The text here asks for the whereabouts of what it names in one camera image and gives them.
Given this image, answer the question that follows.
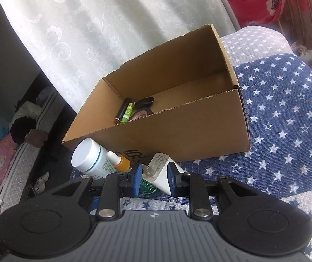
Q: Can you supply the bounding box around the white shoe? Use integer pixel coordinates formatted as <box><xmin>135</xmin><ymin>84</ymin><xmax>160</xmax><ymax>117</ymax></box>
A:
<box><xmin>291</xmin><ymin>41</ymin><xmax>312</xmax><ymax>65</ymax></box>

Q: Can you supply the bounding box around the green glue stick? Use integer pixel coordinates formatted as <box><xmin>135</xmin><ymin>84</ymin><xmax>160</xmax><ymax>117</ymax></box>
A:
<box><xmin>120</xmin><ymin>103</ymin><xmax>135</xmax><ymax>124</ymax></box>

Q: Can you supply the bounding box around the black car key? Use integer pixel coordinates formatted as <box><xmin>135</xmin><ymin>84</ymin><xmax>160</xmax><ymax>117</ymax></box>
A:
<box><xmin>134</xmin><ymin>97</ymin><xmax>155</xmax><ymax>108</ymax></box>

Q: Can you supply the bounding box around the green dropper bottle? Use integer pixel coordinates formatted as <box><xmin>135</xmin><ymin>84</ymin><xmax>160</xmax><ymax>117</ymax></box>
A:
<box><xmin>106</xmin><ymin>151</ymin><xmax>156</xmax><ymax>194</ymax></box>

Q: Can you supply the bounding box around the white charger plug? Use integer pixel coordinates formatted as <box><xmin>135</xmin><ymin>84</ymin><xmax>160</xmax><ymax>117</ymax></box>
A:
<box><xmin>142</xmin><ymin>152</ymin><xmax>186</xmax><ymax>195</ymax></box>

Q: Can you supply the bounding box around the black cylindrical tube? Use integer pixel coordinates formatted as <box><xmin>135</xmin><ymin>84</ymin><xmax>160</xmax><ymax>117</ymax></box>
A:
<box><xmin>114</xmin><ymin>97</ymin><xmax>133</xmax><ymax>124</ymax></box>

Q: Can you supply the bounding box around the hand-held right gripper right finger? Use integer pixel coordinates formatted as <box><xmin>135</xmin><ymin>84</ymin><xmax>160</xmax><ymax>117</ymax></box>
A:
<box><xmin>168</xmin><ymin>162</ymin><xmax>258</xmax><ymax>221</ymax></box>

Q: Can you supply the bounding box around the blue star-print blanket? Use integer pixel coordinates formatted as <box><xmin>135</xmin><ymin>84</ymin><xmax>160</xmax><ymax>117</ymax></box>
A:
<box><xmin>71</xmin><ymin>25</ymin><xmax>312</xmax><ymax>216</ymax></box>

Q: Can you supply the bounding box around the red floral cloth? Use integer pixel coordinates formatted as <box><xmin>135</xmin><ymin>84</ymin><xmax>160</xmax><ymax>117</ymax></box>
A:
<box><xmin>209</xmin><ymin>0</ymin><xmax>312</xmax><ymax>29</ymax></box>

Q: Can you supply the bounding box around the white pill bottle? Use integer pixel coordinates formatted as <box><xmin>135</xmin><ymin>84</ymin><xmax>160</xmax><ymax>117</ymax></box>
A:
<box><xmin>71</xmin><ymin>138</ymin><xmax>118</xmax><ymax>180</ymax></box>

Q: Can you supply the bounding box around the white patterned curtain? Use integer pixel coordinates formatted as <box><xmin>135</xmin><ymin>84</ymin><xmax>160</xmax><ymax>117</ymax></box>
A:
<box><xmin>0</xmin><ymin>0</ymin><xmax>241</xmax><ymax>115</ymax></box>

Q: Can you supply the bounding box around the brown cardboard box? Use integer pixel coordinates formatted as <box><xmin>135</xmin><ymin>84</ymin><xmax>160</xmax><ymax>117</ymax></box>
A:
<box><xmin>61</xmin><ymin>24</ymin><xmax>251</xmax><ymax>163</ymax></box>

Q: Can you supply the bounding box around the quilted white mattress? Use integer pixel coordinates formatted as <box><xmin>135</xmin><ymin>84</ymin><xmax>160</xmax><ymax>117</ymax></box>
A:
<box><xmin>0</xmin><ymin>87</ymin><xmax>61</xmax><ymax>213</ymax></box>

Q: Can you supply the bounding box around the dark clothes pile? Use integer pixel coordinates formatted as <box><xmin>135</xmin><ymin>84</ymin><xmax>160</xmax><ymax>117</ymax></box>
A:
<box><xmin>10</xmin><ymin>101</ymin><xmax>50</xmax><ymax>148</ymax></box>

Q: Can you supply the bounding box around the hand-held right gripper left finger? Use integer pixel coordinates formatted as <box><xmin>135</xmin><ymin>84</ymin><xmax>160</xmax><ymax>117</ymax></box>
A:
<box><xmin>50</xmin><ymin>164</ymin><xmax>143</xmax><ymax>221</ymax></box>

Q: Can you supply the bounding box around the black tape roll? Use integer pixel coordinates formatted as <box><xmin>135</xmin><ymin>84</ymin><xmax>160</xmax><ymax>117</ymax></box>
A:
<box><xmin>131</xmin><ymin>108</ymin><xmax>154</xmax><ymax>121</ymax></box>

